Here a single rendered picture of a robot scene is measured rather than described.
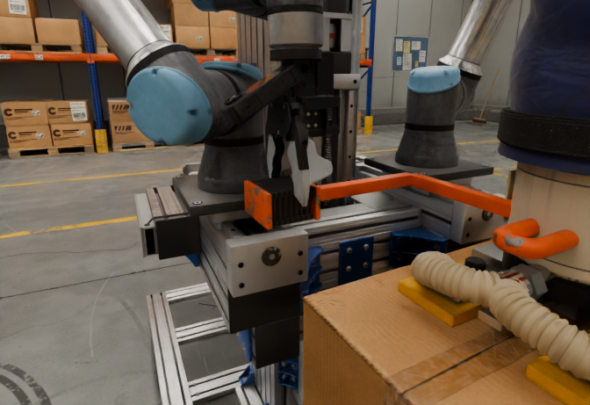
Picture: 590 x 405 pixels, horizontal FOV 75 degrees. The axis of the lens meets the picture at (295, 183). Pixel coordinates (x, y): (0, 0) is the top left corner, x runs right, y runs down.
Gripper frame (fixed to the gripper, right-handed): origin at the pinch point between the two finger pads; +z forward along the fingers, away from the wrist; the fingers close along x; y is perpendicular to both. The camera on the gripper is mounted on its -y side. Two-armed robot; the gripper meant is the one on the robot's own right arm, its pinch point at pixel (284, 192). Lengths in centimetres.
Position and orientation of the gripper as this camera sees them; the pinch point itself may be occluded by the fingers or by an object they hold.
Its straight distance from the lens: 57.0
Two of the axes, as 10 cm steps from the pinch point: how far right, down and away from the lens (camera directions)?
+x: -4.7, -2.2, 8.5
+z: 0.2, 9.7, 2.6
